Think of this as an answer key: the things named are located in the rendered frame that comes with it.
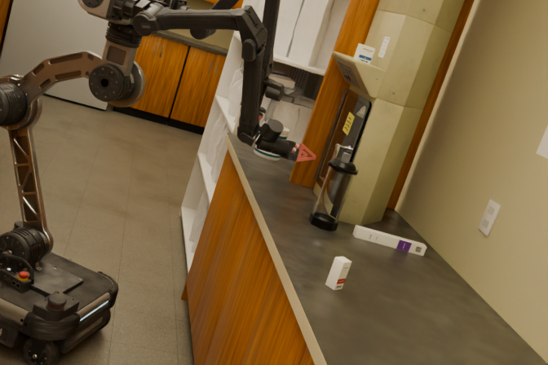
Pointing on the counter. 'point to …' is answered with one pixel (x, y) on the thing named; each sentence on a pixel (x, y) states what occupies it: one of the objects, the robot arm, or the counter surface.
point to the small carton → (364, 54)
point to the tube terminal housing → (391, 110)
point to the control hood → (362, 73)
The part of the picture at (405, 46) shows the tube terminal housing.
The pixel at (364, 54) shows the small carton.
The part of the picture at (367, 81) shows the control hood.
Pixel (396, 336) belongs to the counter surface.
